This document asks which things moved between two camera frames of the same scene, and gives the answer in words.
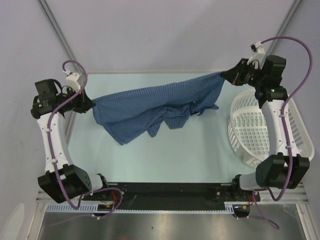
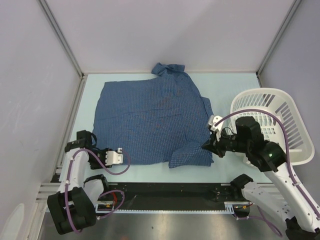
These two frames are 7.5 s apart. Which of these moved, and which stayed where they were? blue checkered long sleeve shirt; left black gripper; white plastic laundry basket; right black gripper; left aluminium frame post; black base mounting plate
Moved: blue checkered long sleeve shirt; right black gripper; left black gripper
Stayed: left aluminium frame post; black base mounting plate; white plastic laundry basket
